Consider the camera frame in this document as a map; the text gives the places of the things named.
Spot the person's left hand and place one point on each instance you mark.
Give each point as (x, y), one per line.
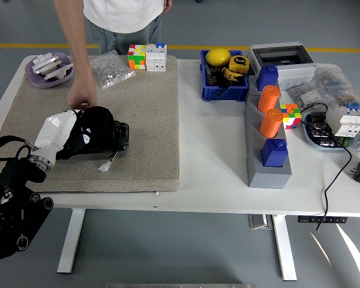
(168, 4)

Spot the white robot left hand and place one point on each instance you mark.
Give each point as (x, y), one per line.
(55, 129)

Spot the person's right hand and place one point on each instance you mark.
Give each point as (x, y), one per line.
(82, 94)

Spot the person's right forearm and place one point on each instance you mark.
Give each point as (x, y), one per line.
(76, 45)

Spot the black table control panel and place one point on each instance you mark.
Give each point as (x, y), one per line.
(322, 219)

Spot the white metal bar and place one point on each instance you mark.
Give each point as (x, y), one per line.
(45, 57)
(48, 64)
(58, 72)

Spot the clear bag of screws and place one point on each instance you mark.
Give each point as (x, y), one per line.
(111, 70)

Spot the person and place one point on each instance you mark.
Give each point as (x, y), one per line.
(123, 15)

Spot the purple oval tray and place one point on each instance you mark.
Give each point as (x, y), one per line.
(36, 79)

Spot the white circuit breaker block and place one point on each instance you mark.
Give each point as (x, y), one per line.
(156, 60)
(345, 121)

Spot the grey-brown mat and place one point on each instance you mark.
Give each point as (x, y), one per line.
(138, 120)

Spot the colourful puzzle cube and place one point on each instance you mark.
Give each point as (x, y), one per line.
(137, 58)
(291, 117)

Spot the yellow lemon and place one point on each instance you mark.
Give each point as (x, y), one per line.
(218, 57)

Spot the small black device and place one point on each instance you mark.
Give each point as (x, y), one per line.
(214, 75)

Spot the yellow round tape measure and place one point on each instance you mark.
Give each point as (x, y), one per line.
(239, 62)

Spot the yellow black tape measure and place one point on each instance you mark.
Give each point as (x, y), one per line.
(232, 75)

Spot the blue plastic bin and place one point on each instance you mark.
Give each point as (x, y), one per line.
(225, 93)

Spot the white table leg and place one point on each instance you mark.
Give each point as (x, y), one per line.
(70, 240)
(285, 249)

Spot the blue square block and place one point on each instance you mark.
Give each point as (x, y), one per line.
(274, 154)
(267, 78)

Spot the orange cylinder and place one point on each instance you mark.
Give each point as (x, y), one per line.
(268, 99)
(270, 124)

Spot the small clear bag of parts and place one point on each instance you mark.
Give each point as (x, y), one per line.
(303, 96)

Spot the large clear bag of parts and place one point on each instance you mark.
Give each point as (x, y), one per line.
(336, 84)

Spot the black electronic modules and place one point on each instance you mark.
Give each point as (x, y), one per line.
(318, 129)

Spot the long grey block holder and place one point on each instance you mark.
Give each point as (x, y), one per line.
(267, 180)

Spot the light blue oval tray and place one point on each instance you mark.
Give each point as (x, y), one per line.
(315, 146)

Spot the grey box under table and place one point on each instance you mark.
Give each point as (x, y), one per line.
(259, 222)

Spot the grey electrical enclosure box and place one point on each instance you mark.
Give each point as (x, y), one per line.
(297, 70)

